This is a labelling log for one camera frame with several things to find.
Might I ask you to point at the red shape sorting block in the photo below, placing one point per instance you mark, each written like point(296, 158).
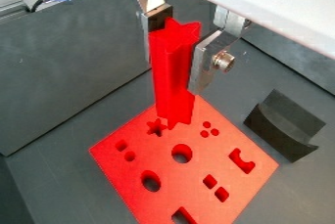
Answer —
point(191, 174)

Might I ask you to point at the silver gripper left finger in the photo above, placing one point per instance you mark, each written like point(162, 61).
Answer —
point(153, 13)

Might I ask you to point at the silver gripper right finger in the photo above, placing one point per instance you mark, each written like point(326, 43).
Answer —
point(212, 56)

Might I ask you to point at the black curved holder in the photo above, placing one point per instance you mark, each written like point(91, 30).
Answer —
point(284, 125)

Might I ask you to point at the red star peg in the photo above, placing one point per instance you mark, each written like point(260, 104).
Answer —
point(170, 47)

